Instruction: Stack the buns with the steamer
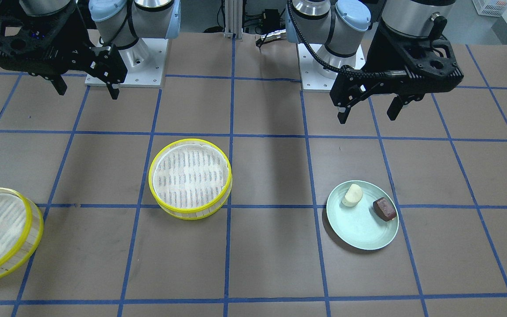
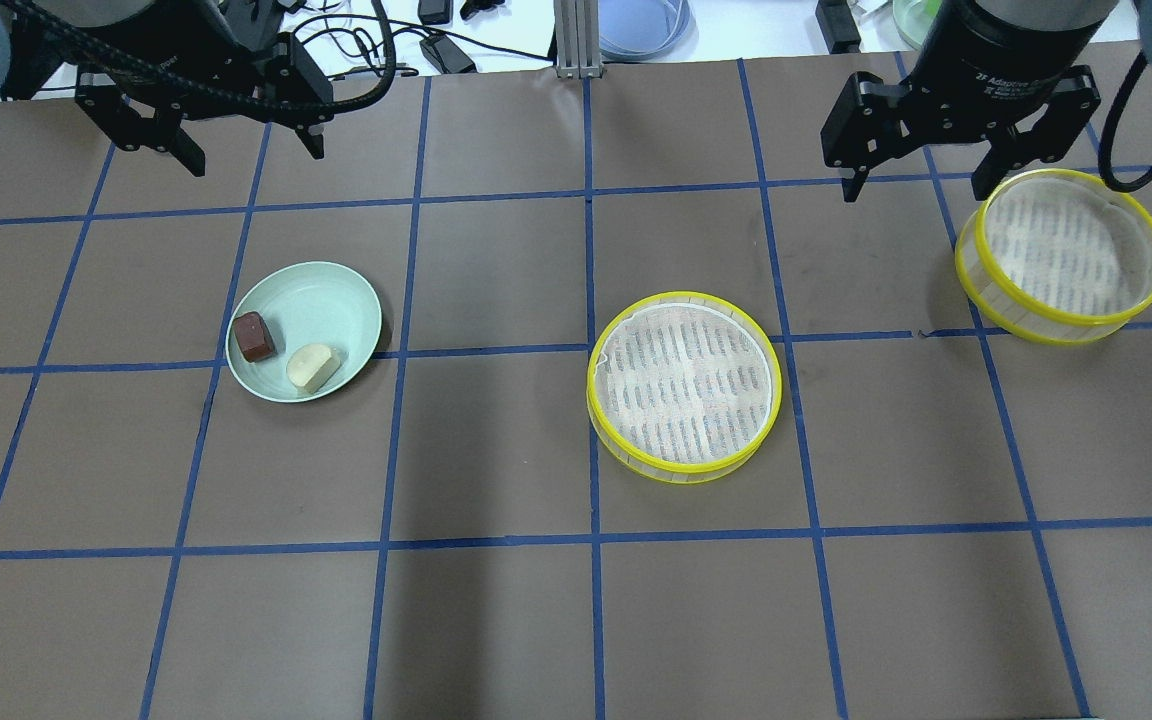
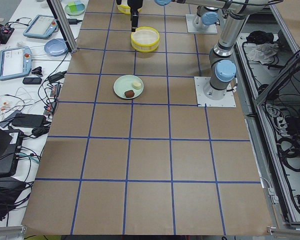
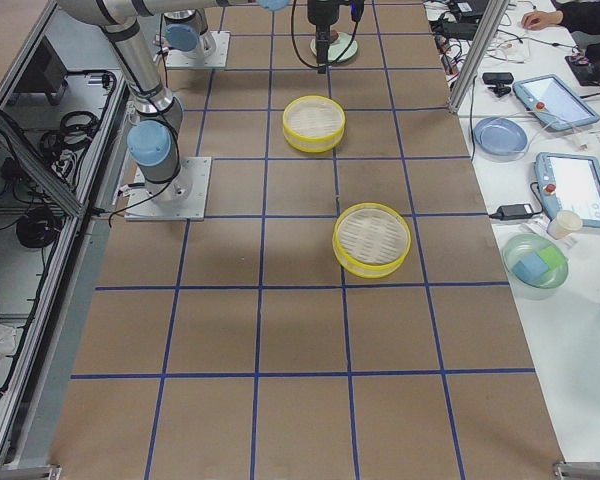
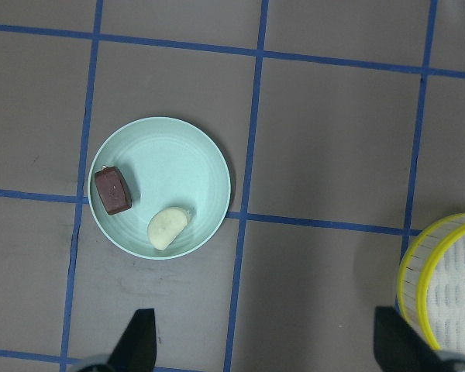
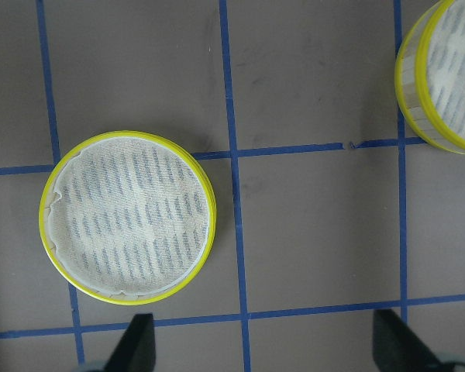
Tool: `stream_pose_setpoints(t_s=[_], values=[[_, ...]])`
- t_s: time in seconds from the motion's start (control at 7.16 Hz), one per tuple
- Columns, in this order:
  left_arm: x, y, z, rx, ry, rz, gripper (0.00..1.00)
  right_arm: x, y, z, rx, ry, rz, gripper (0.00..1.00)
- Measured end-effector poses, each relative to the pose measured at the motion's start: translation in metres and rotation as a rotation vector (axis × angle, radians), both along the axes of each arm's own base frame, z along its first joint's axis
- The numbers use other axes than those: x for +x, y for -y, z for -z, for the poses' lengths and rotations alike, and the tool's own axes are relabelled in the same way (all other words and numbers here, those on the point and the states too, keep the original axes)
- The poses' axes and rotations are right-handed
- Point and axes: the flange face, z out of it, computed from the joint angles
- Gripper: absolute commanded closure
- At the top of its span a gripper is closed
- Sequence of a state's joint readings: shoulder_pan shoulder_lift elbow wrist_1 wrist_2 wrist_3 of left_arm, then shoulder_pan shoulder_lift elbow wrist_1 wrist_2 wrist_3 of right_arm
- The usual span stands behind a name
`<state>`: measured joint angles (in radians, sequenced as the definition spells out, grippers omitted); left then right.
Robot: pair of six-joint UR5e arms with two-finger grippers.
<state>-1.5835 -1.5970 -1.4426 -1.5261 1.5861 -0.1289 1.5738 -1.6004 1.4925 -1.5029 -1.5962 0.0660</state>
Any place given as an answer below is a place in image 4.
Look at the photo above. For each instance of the person hand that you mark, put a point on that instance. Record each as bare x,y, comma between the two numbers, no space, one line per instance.
538,20

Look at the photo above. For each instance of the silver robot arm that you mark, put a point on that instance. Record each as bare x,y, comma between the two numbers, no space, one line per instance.
119,23
186,42

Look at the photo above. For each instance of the yellow steamer basket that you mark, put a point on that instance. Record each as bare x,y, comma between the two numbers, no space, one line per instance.
313,124
371,240

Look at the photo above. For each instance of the green sponge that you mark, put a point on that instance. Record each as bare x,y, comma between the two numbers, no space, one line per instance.
552,257

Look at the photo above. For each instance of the black power adapter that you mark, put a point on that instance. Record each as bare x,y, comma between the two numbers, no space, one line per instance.
512,212

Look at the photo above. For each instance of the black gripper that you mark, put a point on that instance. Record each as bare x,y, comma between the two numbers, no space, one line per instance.
320,12

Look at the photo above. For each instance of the teach pendant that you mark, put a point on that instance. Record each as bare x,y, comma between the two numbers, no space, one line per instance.
569,182
553,103

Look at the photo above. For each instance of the blue plate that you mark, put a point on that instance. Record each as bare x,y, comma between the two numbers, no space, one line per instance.
500,137

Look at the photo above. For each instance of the teach pendant near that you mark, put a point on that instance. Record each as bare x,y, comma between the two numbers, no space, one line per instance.
569,182

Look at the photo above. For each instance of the paper cup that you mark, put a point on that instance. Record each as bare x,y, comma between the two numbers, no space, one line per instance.
565,223

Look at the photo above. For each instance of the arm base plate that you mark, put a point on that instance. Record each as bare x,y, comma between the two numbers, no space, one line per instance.
184,199
211,52

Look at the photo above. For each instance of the teach pendant far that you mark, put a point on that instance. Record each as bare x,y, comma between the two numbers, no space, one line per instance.
553,103

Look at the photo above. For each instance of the pale green plate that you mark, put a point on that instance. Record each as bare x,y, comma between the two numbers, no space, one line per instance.
344,49

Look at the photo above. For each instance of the green glass bowl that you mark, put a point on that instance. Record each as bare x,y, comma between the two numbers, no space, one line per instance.
519,246

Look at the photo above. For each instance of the blue sponge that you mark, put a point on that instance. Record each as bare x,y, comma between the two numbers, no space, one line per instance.
529,268

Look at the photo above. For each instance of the black webcam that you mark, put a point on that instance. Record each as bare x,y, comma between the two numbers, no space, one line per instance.
499,83

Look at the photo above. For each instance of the aluminium frame post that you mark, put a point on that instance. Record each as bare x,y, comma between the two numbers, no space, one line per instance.
486,30

